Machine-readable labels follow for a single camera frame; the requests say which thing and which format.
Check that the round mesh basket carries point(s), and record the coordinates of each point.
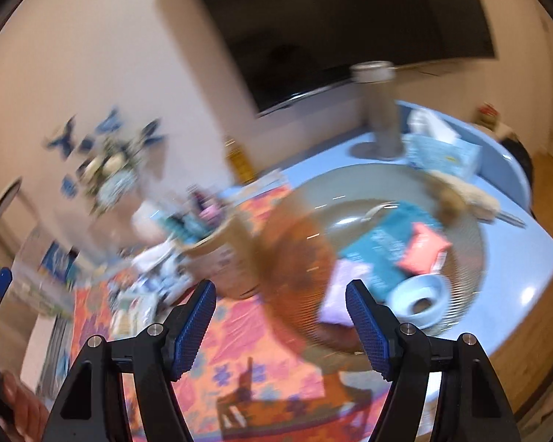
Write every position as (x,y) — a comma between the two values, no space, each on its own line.
(313,212)

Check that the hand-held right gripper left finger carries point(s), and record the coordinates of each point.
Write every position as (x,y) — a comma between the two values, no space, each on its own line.
(193,327)

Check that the grey cylindrical appliance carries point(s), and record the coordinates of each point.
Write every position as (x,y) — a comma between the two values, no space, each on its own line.
(381,110)

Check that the red packet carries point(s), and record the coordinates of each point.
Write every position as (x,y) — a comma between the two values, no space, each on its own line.
(424,246)

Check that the blue tissue box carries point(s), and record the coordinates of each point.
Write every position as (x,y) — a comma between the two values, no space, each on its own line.
(442,152)

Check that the clear plastic box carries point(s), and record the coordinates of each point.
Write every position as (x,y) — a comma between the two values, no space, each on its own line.
(46,276)

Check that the pile of small packets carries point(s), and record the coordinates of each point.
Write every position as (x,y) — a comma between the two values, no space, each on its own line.
(152,281)

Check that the dark cloth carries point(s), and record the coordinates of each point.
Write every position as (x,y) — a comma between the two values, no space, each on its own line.
(518,152)

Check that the red figurine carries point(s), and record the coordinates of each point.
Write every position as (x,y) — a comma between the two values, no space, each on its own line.
(488,114)

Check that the person's left hand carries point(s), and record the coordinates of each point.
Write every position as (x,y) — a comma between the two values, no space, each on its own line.
(23,407)

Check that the black wall television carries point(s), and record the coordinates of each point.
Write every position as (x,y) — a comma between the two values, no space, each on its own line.
(350,18)

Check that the cardboard basket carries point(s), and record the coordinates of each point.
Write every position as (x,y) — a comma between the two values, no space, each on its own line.
(221,262)

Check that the teal packet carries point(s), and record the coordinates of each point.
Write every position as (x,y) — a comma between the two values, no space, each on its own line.
(378,244)

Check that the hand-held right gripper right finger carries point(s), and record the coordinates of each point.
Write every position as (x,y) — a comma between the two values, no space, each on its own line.
(368,327)

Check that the colourful patterned mat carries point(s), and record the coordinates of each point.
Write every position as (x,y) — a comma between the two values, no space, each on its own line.
(258,377)

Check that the lilac cloth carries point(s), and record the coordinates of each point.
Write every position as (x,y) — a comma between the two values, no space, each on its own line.
(343,285)

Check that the brown plush toy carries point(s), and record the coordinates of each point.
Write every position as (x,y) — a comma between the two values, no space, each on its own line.
(456,198)

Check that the yellow bottle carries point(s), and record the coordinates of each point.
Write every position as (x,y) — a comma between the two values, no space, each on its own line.
(238,159)

